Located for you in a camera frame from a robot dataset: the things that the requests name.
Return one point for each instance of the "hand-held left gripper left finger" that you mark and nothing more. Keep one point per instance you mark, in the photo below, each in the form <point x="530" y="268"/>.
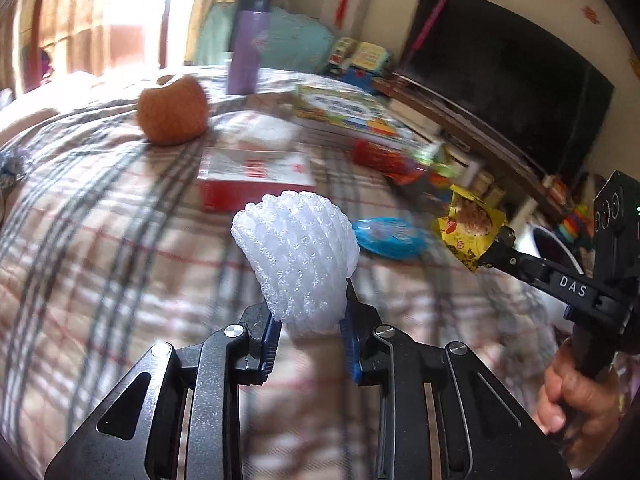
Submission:
<point x="270" y="345"/>

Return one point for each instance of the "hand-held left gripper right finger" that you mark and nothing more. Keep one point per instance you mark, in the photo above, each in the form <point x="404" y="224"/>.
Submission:
<point x="350" y="345"/>

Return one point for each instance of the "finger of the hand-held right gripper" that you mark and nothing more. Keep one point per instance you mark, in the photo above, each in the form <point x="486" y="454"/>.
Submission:
<point x="520" y="260"/>

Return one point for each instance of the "white waste bin black liner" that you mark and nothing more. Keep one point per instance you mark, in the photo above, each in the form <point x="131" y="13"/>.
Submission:
<point x="534" y="236"/>

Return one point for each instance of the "yellow snack packet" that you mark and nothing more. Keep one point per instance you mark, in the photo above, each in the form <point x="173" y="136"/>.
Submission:
<point x="470" y="225"/>

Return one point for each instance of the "white foam fruit net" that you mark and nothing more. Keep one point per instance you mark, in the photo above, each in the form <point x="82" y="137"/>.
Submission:
<point x="300" y="260"/>

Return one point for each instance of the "light blue cartoon wrapper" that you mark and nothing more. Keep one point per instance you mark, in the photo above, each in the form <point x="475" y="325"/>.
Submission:
<point x="390" y="235"/>

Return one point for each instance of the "red paper box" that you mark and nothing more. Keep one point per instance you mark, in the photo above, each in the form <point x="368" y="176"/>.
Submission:
<point x="250" y="180"/>

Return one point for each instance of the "person's right hand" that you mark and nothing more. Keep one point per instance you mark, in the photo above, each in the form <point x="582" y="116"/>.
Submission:
<point x="585" y="420"/>

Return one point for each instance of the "red toy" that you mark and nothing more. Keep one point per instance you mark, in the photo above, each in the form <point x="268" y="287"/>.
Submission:
<point x="557" y="190"/>

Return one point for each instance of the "white TV cabinet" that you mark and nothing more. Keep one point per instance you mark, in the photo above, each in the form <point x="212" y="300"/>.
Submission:
<point x="465" y="157"/>

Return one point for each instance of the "green snack packet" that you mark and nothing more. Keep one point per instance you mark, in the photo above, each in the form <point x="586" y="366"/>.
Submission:
<point x="440" y="170"/>

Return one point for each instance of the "brown wooden TV shelf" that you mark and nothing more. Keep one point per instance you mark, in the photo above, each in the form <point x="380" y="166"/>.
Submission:
<point x="450" y="115"/>

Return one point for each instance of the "red snack tube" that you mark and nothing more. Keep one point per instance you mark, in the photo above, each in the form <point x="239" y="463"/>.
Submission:
<point x="385" y="157"/>

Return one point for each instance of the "black television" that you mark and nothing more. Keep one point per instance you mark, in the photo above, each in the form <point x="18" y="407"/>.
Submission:
<point x="500" y="70"/>

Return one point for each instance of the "green picture book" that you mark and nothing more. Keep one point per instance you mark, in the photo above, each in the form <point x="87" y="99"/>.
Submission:
<point x="350" y="110"/>

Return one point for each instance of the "red paper character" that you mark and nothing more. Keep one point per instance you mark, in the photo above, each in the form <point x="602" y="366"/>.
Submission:
<point x="590" y="14"/>

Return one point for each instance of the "blue toy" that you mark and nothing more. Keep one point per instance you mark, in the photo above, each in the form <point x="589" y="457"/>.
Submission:
<point x="365" y="79"/>

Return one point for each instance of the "yellow teal toy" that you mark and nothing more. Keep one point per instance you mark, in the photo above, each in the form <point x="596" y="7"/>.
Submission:
<point x="372" y="57"/>

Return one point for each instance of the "apple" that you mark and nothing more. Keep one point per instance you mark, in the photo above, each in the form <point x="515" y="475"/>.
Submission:
<point x="172" y="110"/>

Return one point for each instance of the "ferris wheel toy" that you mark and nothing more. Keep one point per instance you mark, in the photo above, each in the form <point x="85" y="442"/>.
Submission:
<point x="340" y="55"/>

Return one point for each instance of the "purple bottle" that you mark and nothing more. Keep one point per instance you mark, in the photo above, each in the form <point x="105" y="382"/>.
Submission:
<point x="247" y="45"/>

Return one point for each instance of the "teal cloth covered furniture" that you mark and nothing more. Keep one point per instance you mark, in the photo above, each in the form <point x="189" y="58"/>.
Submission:
<point x="300" y="35"/>

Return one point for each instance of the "crumpled foil wrapper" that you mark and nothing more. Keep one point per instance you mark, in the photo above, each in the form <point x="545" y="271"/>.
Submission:
<point x="10" y="170"/>

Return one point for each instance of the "beige curtain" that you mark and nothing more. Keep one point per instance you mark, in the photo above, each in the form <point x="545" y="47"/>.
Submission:
<point x="210" y="10"/>

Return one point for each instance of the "magenta cloth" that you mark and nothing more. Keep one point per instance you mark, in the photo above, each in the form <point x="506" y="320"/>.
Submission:
<point x="46" y="62"/>

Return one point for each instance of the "sheer curtain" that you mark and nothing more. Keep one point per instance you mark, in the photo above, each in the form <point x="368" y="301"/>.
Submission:
<point x="75" y="10"/>

